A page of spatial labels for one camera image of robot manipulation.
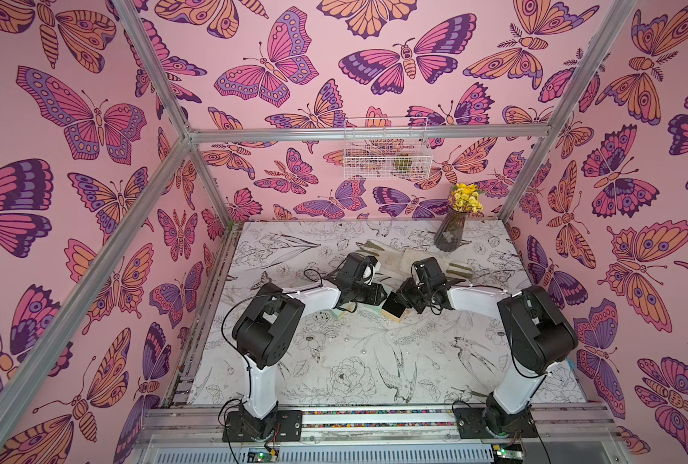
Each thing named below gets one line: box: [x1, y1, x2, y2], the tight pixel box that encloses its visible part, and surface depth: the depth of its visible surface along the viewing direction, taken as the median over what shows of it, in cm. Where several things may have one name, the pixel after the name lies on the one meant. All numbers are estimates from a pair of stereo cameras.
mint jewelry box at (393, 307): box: [380, 290, 407, 323], surface depth 94 cm
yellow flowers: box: [448, 182, 486, 215], surface depth 96 cm
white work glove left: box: [355, 239, 433, 279], surface depth 109 cm
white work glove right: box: [445, 261, 474, 281], surface depth 106 cm
